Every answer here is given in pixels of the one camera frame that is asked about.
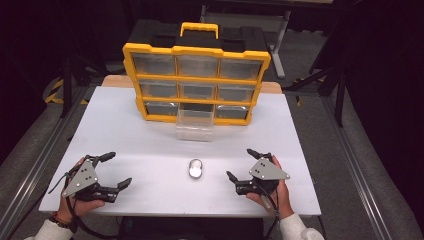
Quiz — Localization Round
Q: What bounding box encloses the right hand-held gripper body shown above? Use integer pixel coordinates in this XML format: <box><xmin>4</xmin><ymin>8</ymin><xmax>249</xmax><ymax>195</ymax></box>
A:
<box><xmin>235</xmin><ymin>153</ymin><xmax>291</xmax><ymax>196</ymax></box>

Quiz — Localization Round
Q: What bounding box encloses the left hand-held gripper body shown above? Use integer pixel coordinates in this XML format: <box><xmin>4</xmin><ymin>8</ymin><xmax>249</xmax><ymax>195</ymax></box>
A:
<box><xmin>61</xmin><ymin>154</ymin><xmax>120</xmax><ymax>204</ymax></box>

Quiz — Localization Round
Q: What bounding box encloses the clear plastic pull-out drawer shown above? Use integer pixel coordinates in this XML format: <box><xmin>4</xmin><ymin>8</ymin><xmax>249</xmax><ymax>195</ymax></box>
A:
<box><xmin>175</xmin><ymin>108</ymin><xmax>215</xmax><ymax>143</ymax></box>

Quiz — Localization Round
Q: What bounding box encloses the yellow and black organizer cabinet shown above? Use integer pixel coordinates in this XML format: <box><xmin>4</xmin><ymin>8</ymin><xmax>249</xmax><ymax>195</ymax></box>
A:
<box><xmin>121</xmin><ymin>19</ymin><xmax>272</xmax><ymax>127</ymax></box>

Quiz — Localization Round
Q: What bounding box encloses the person's right hand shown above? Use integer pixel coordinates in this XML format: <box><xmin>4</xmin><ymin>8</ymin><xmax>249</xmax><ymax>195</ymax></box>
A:
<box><xmin>246</xmin><ymin>155</ymin><xmax>296</xmax><ymax>221</ymax></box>

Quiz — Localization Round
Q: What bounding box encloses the person's left hand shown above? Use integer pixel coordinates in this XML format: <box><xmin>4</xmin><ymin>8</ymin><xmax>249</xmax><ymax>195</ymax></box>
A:
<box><xmin>56</xmin><ymin>157</ymin><xmax>106</xmax><ymax>224</ymax></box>

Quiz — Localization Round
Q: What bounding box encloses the black metal stand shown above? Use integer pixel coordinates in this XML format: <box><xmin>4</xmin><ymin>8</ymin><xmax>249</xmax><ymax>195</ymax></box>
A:
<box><xmin>282</xmin><ymin>64</ymin><xmax>348</xmax><ymax>128</ymax></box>
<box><xmin>59</xmin><ymin>54</ymin><xmax>109</xmax><ymax>119</ymax></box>

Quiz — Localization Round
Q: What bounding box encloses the yellow and black hazard tape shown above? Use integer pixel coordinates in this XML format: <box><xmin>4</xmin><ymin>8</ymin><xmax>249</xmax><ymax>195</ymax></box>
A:
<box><xmin>44</xmin><ymin>77</ymin><xmax>90</xmax><ymax>106</ymax></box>

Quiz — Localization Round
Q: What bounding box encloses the grid of clear drawers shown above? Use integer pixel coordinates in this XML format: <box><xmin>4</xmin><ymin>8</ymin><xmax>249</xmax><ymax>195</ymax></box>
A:
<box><xmin>132</xmin><ymin>52</ymin><xmax>263</xmax><ymax>121</ymax></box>

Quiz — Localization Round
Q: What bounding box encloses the grey metal stand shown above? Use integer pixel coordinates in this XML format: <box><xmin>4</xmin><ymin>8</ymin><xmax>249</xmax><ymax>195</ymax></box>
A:
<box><xmin>199</xmin><ymin>3</ymin><xmax>292</xmax><ymax>80</ymax></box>

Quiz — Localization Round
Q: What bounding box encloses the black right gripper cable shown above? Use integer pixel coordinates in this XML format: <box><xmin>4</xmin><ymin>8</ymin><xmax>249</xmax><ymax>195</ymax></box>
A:
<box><xmin>258</xmin><ymin>181</ymin><xmax>282</xmax><ymax>240</ymax></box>

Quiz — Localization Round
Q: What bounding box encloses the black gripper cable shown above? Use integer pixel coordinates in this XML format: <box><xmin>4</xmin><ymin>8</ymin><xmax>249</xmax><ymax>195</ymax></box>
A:
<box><xmin>65</xmin><ymin>195</ymin><xmax>118</xmax><ymax>240</ymax></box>
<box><xmin>258</xmin><ymin>181</ymin><xmax>282</xmax><ymax>240</ymax></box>

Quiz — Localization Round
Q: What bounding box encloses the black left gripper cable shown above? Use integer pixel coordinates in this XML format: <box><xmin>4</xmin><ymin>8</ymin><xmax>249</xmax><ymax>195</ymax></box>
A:
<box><xmin>65</xmin><ymin>195</ymin><xmax>118</xmax><ymax>240</ymax></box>

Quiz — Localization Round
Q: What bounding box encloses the grey metal floor rail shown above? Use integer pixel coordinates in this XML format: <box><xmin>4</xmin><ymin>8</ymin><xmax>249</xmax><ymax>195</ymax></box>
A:
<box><xmin>320</xmin><ymin>95</ymin><xmax>395</xmax><ymax>240</ymax></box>
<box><xmin>0</xmin><ymin>85</ymin><xmax>92</xmax><ymax>236</ymax></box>

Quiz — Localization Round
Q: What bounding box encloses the dark beaded bracelet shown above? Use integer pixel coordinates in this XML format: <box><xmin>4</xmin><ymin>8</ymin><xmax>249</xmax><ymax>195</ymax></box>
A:
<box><xmin>47</xmin><ymin>211</ymin><xmax>74</xmax><ymax>232</ymax></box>

